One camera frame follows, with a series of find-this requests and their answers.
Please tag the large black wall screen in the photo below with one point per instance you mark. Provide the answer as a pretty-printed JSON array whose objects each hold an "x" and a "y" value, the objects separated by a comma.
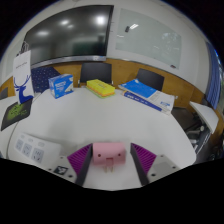
[{"x": 70, "y": 33}]

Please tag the blue and white book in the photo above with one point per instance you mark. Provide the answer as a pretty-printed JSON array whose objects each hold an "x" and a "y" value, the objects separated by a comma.
[{"x": 143, "y": 91}]

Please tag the blue dotted chair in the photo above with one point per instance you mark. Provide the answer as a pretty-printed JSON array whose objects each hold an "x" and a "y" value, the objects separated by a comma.
[{"x": 43, "y": 78}]

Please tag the group of black chairs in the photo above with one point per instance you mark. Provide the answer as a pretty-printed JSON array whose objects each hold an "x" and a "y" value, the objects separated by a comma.
[{"x": 96, "y": 73}]

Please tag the blue curtain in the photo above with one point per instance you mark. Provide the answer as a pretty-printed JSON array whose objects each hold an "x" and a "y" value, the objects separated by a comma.
[{"x": 215, "y": 76}]

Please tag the blue tissue box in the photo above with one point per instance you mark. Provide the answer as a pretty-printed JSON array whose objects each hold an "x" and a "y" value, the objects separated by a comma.
[{"x": 61, "y": 86}]

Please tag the small white side desk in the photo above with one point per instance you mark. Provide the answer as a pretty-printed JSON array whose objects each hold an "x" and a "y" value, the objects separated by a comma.
[{"x": 206, "y": 115}]

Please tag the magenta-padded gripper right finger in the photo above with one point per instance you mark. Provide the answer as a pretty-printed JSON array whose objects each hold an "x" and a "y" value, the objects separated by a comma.
[{"x": 145, "y": 159}]

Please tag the black mouse pad green print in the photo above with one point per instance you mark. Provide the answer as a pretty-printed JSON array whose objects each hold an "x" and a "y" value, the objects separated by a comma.
[{"x": 16, "y": 113}]

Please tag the pink charger block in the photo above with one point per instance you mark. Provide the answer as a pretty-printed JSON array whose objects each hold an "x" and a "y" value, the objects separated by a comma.
[{"x": 108, "y": 152}]

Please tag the wide glass whiteboard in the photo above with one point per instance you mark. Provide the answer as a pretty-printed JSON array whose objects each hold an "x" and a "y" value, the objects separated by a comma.
[{"x": 150, "y": 38}]

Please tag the yellow flat box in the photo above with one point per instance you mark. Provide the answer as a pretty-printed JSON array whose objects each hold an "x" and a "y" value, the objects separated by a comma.
[{"x": 100, "y": 87}]

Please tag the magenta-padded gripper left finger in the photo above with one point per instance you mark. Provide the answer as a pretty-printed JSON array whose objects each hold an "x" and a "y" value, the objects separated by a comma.
[{"x": 79, "y": 160}]

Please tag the white paper bag blue deer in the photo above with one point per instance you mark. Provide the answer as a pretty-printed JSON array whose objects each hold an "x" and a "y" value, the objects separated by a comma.
[{"x": 22, "y": 76}]

